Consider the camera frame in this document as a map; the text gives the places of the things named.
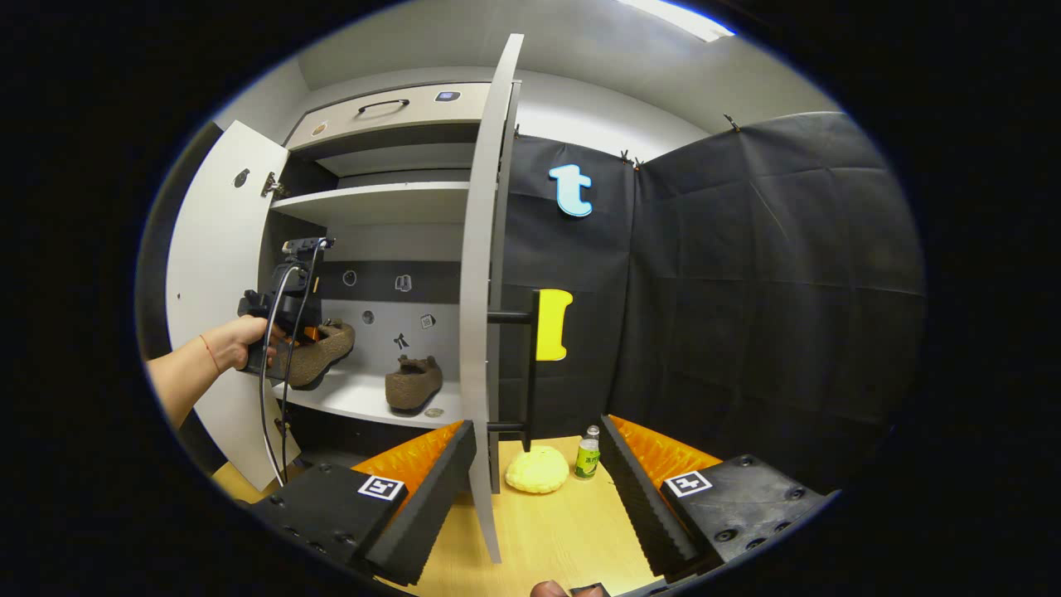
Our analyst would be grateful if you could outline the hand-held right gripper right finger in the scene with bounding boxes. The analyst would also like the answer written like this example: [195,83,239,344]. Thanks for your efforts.
[598,414,831,583]

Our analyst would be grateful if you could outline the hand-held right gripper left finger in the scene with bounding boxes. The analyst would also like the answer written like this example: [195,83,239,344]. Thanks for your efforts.
[249,420,478,588]

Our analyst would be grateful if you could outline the brown shoe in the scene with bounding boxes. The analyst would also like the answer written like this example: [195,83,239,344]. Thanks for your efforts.
[278,318,357,391]
[385,355,444,414]

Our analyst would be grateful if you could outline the white shoe cabinet door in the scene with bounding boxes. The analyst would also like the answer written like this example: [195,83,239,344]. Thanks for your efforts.
[458,33,525,565]
[166,120,303,492]

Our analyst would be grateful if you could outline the white shoe cabinet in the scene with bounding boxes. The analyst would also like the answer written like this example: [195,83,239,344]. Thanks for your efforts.
[265,81,523,465]

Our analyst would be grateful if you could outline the beige cabinet drawer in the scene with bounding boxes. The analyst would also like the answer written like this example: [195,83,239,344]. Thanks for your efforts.
[286,81,492,152]

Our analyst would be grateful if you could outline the green drink bottle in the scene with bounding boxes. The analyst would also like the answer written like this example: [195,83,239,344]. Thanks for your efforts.
[574,425,602,480]

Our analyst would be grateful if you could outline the yellow lumpy sponge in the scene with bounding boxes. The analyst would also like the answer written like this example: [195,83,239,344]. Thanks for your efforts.
[506,446,570,495]

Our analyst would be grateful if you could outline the black backdrop cloth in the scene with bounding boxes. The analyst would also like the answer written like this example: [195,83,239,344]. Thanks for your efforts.
[135,110,927,494]

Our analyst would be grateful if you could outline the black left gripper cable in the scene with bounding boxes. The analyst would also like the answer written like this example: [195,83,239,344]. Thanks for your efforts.
[279,245,322,483]

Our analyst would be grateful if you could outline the black door handle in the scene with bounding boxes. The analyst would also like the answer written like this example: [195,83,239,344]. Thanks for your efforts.
[487,290,538,453]

